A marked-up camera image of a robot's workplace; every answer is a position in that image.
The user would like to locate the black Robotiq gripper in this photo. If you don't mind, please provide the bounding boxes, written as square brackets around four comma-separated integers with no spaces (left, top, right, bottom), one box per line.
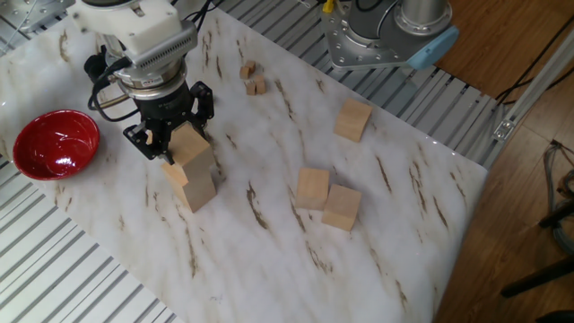
[123,80,216,165]

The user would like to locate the red glossy bowl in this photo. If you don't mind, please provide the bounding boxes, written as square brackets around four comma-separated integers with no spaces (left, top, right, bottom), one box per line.
[12,109,101,181]

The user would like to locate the white marble pattern board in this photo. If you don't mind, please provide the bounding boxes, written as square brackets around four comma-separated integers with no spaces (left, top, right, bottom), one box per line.
[0,0,489,323]

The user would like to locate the silver bolted metal plate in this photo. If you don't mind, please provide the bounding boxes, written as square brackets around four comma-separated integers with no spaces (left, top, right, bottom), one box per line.
[0,0,76,35]

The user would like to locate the black furniture legs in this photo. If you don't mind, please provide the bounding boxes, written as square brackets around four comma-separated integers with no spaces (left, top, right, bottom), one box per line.
[500,199,574,323]

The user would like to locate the black looping gripper cable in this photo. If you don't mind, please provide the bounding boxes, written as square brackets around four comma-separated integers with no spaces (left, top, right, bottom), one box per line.
[83,44,140,123]

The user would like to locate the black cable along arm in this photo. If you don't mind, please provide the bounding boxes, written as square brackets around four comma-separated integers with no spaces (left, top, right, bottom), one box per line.
[181,0,225,32]

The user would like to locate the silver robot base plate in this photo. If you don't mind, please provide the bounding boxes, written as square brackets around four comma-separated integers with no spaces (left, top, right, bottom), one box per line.
[320,0,425,72]

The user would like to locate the aluminium frame profile with bracket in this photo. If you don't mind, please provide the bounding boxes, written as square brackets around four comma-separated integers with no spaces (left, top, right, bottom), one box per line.
[482,27,574,170]

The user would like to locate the thin black floor cable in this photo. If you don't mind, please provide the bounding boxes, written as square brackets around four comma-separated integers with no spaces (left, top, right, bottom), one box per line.
[495,15,574,107]

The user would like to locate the grey cable bundle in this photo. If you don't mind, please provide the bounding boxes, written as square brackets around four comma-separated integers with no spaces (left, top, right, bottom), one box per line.
[543,139,574,255]

